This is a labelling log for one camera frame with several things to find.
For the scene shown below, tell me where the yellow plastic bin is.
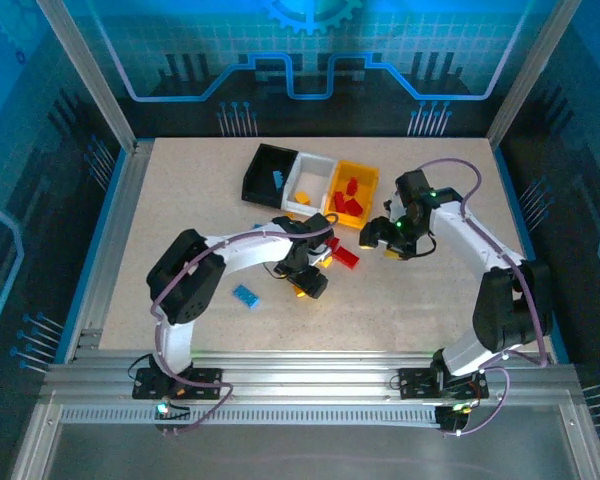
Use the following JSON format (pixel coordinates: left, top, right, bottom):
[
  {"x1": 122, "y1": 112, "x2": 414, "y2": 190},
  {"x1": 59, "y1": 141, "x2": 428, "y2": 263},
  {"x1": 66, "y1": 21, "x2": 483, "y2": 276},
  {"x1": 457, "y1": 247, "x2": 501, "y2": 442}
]
[{"x1": 322, "y1": 159, "x2": 381, "y2": 230}]

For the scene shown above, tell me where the white plastic bin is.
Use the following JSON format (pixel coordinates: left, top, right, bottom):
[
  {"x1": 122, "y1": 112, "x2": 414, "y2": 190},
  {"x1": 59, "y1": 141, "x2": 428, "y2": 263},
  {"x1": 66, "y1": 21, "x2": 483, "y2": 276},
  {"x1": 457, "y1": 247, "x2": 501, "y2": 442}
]
[{"x1": 280, "y1": 152, "x2": 340, "y2": 217}]

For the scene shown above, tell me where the black plastic bin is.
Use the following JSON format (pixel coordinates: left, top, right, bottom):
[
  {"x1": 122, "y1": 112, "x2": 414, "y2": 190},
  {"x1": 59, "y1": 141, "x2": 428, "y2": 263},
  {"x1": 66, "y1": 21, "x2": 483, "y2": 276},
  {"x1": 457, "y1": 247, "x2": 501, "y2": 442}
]
[{"x1": 240, "y1": 143, "x2": 300, "y2": 209}]

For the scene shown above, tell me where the blue printed side panel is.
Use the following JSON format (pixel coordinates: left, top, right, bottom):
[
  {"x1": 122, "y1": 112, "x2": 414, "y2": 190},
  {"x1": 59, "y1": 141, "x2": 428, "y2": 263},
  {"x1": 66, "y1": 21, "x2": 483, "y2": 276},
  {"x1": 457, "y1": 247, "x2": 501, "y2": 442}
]
[
  {"x1": 0, "y1": 0, "x2": 131, "y2": 371},
  {"x1": 494, "y1": 0, "x2": 600, "y2": 381}
]

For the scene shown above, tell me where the grey metal sheet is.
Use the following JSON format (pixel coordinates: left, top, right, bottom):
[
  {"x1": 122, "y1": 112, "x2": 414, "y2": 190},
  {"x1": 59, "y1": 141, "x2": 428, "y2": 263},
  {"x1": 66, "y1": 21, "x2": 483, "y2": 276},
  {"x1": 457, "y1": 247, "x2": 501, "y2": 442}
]
[{"x1": 9, "y1": 399, "x2": 600, "y2": 480}]

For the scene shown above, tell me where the small black controller box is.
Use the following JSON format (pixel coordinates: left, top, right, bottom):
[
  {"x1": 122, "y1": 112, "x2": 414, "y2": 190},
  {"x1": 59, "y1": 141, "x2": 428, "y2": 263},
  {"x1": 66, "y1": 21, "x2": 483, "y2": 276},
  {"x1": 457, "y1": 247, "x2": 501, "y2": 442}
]
[
  {"x1": 153, "y1": 399, "x2": 191, "y2": 436},
  {"x1": 437, "y1": 402, "x2": 474, "y2": 436}
]

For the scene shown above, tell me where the blue printed back panel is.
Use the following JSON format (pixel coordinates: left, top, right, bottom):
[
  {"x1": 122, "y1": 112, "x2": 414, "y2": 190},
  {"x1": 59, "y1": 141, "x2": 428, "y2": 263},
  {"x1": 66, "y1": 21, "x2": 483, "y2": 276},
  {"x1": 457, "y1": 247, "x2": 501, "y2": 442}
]
[{"x1": 62, "y1": 0, "x2": 564, "y2": 139}]

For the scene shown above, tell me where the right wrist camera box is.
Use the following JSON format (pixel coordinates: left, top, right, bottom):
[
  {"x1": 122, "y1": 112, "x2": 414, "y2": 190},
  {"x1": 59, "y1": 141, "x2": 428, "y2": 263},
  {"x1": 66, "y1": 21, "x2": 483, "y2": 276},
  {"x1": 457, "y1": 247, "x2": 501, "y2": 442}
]
[{"x1": 383, "y1": 187, "x2": 406, "y2": 221}]

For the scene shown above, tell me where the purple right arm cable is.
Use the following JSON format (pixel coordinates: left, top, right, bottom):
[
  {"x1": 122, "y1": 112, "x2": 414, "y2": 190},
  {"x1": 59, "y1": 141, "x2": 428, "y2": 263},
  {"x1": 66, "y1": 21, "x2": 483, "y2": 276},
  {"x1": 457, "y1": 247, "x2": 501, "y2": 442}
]
[{"x1": 414, "y1": 157, "x2": 551, "y2": 439}]

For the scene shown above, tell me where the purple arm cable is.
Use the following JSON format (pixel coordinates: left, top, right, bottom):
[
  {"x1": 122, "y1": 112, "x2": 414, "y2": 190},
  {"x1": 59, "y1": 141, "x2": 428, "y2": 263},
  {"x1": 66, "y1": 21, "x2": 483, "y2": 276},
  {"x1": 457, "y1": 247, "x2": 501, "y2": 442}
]
[
  {"x1": 414, "y1": 157, "x2": 551, "y2": 439},
  {"x1": 149, "y1": 212, "x2": 339, "y2": 437}
]

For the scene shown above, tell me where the aluminium front frame rail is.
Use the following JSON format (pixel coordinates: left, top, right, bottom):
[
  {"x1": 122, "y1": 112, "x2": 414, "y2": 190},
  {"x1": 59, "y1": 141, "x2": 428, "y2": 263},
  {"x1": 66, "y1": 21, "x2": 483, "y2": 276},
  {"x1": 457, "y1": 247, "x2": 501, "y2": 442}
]
[{"x1": 42, "y1": 351, "x2": 579, "y2": 401}]

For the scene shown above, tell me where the slotted grey cable duct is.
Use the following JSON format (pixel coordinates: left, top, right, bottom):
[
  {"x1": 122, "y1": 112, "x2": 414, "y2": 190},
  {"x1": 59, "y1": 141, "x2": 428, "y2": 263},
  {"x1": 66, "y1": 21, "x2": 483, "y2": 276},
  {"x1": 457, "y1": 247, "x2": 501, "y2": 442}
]
[{"x1": 59, "y1": 404, "x2": 442, "y2": 427}]

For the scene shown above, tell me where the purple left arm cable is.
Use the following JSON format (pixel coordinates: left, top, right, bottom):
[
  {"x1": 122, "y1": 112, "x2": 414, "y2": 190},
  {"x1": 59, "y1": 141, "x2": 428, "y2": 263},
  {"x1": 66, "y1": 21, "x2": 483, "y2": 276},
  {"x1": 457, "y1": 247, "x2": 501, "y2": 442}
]
[{"x1": 149, "y1": 212, "x2": 339, "y2": 437}]

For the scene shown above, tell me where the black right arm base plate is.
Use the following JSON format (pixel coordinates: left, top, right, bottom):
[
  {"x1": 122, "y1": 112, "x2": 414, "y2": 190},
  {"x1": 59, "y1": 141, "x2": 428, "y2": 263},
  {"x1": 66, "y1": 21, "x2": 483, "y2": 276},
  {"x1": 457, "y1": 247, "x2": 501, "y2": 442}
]
[{"x1": 397, "y1": 367, "x2": 490, "y2": 401}]

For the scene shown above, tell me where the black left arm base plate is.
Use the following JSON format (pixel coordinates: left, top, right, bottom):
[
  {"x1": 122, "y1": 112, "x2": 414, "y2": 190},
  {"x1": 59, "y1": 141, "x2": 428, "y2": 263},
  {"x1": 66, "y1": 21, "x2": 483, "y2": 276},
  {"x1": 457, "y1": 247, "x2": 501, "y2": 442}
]
[{"x1": 132, "y1": 367, "x2": 225, "y2": 401}]

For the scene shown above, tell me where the aluminium corner post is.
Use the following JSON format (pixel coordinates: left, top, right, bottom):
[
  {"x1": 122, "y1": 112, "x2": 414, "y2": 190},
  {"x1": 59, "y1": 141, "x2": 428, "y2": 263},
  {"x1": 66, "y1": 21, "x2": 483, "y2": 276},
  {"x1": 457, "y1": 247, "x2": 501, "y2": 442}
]
[
  {"x1": 35, "y1": 0, "x2": 137, "y2": 151},
  {"x1": 487, "y1": 0, "x2": 584, "y2": 147}
]

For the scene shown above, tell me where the aluminium side frame rail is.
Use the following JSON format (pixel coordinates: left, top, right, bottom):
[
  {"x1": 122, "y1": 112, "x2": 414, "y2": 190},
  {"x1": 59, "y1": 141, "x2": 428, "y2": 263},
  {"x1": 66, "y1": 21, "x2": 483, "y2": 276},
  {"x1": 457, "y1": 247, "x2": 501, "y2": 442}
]
[{"x1": 63, "y1": 139, "x2": 154, "y2": 364}]

